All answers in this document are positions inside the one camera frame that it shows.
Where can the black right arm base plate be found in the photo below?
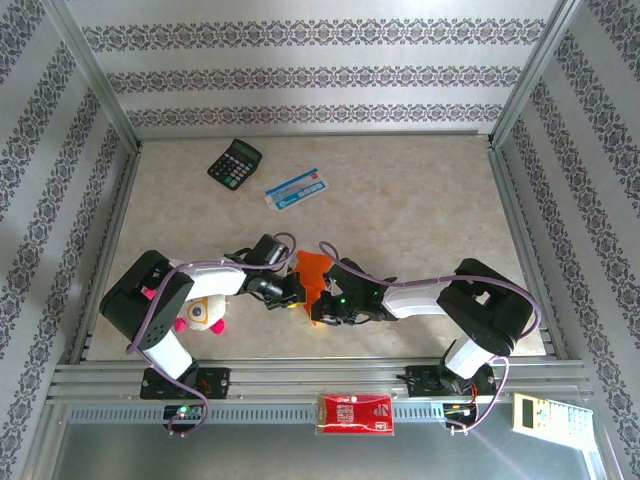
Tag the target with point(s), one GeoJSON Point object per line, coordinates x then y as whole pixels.
{"type": "Point", "coordinates": [420, 382]}

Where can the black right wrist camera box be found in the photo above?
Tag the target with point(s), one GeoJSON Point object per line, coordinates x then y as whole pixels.
{"type": "Point", "coordinates": [350, 277]}

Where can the grey metal sheet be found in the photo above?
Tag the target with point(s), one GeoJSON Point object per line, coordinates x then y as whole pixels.
{"type": "Point", "coordinates": [250, 455]}

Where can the red packet in clear sleeve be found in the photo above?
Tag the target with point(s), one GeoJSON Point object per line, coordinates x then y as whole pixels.
{"type": "Point", "coordinates": [350, 412]}

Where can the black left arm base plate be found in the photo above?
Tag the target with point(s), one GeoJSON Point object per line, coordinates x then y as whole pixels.
{"type": "Point", "coordinates": [215, 382]}

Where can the aluminium side rail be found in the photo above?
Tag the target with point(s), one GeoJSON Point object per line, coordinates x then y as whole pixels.
{"type": "Point", "coordinates": [102, 250]}
{"type": "Point", "coordinates": [530, 240]}

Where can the white pink plush toy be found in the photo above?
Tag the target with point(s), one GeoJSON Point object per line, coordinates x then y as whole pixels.
{"type": "Point", "coordinates": [205, 312]}

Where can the aluminium wall rail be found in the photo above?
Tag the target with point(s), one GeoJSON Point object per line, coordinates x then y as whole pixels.
{"type": "Point", "coordinates": [310, 135]}

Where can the blue white paper card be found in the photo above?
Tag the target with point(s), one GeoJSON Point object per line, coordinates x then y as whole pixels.
{"type": "Point", "coordinates": [297, 189]}

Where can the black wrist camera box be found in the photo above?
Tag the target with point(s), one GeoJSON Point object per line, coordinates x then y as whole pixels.
{"type": "Point", "coordinates": [350, 277]}
{"type": "Point", "coordinates": [269, 249]}

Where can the small circuit board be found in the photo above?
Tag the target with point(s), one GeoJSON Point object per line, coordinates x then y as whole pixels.
{"type": "Point", "coordinates": [457, 410]}
{"type": "Point", "coordinates": [186, 411]}

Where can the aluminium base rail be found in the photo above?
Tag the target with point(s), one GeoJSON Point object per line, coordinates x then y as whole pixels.
{"type": "Point", "coordinates": [310, 375]}

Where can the orange cloth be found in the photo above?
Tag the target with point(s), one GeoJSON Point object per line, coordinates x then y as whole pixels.
{"type": "Point", "coordinates": [310, 267]}

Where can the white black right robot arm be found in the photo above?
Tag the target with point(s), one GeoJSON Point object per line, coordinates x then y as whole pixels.
{"type": "Point", "coordinates": [480, 305]}

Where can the beige remote control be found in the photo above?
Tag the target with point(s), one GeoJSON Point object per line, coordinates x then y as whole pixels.
{"type": "Point", "coordinates": [530, 412]}

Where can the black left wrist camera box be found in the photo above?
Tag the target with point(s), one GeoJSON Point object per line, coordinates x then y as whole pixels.
{"type": "Point", "coordinates": [269, 249]}

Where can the black calculator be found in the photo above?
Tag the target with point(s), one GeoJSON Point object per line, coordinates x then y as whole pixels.
{"type": "Point", "coordinates": [235, 162]}

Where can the aluminium frame post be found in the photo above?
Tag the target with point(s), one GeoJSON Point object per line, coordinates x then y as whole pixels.
{"type": "Point", "coordinates": [535, 70]}
{"type": "Point", "coordinates": [90, 70]}

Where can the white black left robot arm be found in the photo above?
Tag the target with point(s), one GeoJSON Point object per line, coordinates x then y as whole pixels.
{"type": "Point", "coordinates": [150, 300]}

